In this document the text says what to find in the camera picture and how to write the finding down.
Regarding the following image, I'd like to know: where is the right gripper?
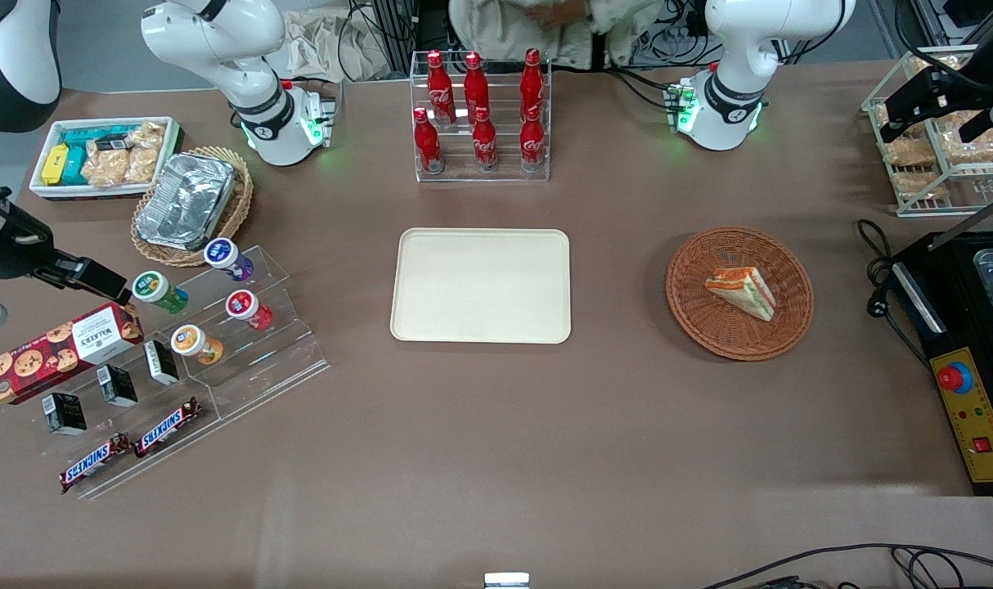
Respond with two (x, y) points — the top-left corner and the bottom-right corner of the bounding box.
(0, 175), (134, 308)

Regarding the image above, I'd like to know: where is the triangle sandwich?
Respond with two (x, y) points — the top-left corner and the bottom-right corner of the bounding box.
(704, 266), (778, 322)

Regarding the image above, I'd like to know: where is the tan oval wicker basket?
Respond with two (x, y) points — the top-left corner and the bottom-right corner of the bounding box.
(131, 146), (254, 268)

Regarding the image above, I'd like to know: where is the brown round wicker basket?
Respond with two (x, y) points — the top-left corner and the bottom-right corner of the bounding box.
(666, 226), (815, 362)

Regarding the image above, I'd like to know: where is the cream plastic tray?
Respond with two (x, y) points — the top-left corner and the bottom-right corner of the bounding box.
(390, 227), (572, 344)

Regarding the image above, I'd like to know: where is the person's bare hand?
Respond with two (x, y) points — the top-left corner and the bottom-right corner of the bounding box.
(526, 0), (592, 29)

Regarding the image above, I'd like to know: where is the red cookie box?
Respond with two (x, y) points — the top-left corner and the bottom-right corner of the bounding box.
(0, 302), (146, 406)

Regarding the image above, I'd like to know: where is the green drink cup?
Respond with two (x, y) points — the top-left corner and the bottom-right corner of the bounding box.
(132, 270), (190, 316)

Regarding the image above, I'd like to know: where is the white plastic snack bin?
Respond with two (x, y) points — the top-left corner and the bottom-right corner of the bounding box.
(29, 116), (183, 201)

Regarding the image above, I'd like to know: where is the silver metal bar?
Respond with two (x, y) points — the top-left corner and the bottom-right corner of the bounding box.
(928, 188), (993, 251)

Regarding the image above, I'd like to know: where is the yellow small box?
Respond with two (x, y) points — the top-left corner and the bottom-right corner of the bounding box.
(41, 144), (71, 187)

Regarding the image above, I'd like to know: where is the small black carton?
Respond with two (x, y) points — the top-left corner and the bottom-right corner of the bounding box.
(143, 339), (180, 386)
(97, 364), (138, 408)
(42, 393), (88, 436)

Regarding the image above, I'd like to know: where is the orange drink cup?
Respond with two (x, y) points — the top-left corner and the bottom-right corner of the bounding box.
(170, 324), (226, 366)

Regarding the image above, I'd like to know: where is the aluminium foil container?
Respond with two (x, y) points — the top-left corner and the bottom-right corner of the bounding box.
(135, 153), (237, 252)

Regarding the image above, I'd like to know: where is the long teal box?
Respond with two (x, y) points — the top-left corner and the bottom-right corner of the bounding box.
(61, 125), (134, 150)

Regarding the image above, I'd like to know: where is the purple cup with blue lid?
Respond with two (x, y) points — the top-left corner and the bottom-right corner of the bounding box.
(204, 237), (255, 282)

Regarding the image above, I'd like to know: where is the red drink cup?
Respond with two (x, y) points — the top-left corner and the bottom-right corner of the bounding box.
(225, 290), (275, 332)

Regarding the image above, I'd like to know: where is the snickers chocolate bar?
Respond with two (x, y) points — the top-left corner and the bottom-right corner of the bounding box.
(59, 433), (132, 494)
(133, 397), (204, 458)

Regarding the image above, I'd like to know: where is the black machine housing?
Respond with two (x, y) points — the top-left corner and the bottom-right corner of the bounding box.
(889, 232), (993, 497)

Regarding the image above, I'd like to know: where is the clear acrylic stepped display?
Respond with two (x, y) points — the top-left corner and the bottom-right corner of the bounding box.
(22, 244), (331, 501)

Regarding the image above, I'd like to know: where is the red emergency stop button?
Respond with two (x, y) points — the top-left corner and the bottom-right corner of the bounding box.
(937, 362), (974, 394)

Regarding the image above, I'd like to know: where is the yellow control panel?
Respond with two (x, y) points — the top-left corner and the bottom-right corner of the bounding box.
(930, 347), (993, 484)

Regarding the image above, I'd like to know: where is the person in beige jacket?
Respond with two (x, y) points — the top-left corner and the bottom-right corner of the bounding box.
(447, 0), (671, 71)

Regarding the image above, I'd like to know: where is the beige cloth bag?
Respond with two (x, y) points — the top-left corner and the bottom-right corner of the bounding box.
(282, 11), (393, 83)

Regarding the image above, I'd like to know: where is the red cola bottle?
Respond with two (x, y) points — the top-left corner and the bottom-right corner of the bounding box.
(519, 47), (545, 120)
(519, 105), (546, 173)
(427, 51), (457, 125)
(414, 107), (445, 174)
(472, 106), (499, 173)
(463, 52), (491, 124)

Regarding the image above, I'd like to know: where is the clear acrylic bottle rack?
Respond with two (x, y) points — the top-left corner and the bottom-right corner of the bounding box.
(410, 49), (551, 183)

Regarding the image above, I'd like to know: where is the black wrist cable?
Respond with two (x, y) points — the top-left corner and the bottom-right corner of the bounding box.
(896, 0), (992, 92)

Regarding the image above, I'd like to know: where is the white wire bread rack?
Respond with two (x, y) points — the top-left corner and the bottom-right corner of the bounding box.
(862, 45), (993, 218)

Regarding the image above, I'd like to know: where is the black power cable with plug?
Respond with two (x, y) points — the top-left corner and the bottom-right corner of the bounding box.
(856, 218), (932, 365)

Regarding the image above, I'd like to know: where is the black cable bundle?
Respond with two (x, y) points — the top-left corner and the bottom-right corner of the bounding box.
(607, 0), (714, 112)

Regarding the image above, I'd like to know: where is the thin black cable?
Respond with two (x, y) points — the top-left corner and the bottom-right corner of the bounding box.
(699, 543), (993, 589)

